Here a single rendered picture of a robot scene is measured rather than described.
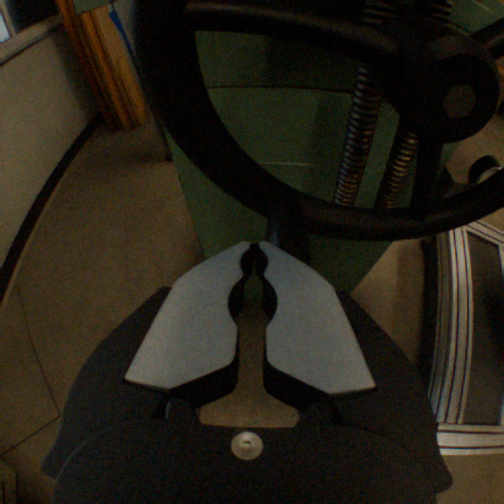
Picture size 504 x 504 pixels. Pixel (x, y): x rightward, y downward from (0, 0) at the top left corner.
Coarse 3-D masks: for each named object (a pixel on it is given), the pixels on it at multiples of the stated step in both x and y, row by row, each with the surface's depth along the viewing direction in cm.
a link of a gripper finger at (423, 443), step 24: (360, 312) 8; (360, 336) 7; (384, 336) 7; (384, 360) 6; (408, 360) 6; (384, 384) 5; (408, 384) 5; (336, 408) 5; (360, 408) 5; (384, 408) 5; (408, 408) 5; (384, 432) 4; (408, 432) 4; (432, 432) 4; (432, 456) 3; (432, 480) 3
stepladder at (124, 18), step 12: (120, 0) 55; (120, 12) 58; (120, 24) 63; (120, 36) 68; (132, 48) 72; (132, 60) 78; (132, 72) 83; (144, 96) 93; (156, 120) 105; (168, 156) 122
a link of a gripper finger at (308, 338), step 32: (256, 256) 12; (288, 256) 10; (288, 288) 9; (320, 288) 9; (288, 320) 7; (320, 320) 7; (288, 352) 6; (320, 352) 6; (352, 352) 6; (288, 384) 6; (320, 384) 6; (352, 384) 5
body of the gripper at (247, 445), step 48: (144, 432) 4; (192, 432) 4; (240, 432) 4; (288, 432) 4; (336, 432) 4; (96, 480) 3; (144, 480) 3; (192, 480) 3; (240, 480) 3; (288, 480) 3; (336, 480) 3; (384, 480) 3
